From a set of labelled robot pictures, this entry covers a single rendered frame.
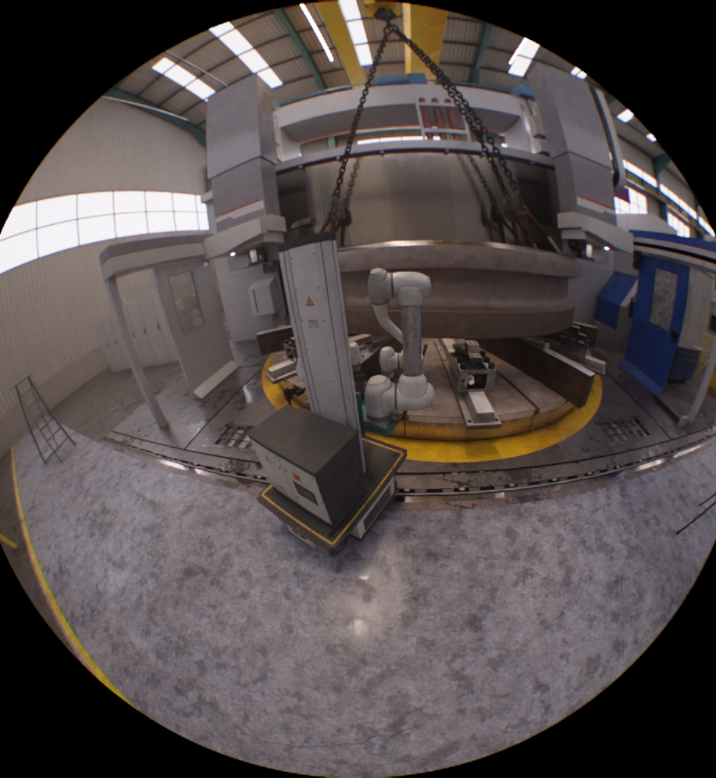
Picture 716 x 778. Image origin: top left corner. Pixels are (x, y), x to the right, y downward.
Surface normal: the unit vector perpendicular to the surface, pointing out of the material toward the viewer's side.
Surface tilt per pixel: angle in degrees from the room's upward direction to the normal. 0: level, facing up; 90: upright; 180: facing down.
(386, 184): 90
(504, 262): 90
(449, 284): 90
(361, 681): 0
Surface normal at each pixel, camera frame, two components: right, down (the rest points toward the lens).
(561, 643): -0.11, -0.87
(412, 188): -0.13, 0.51
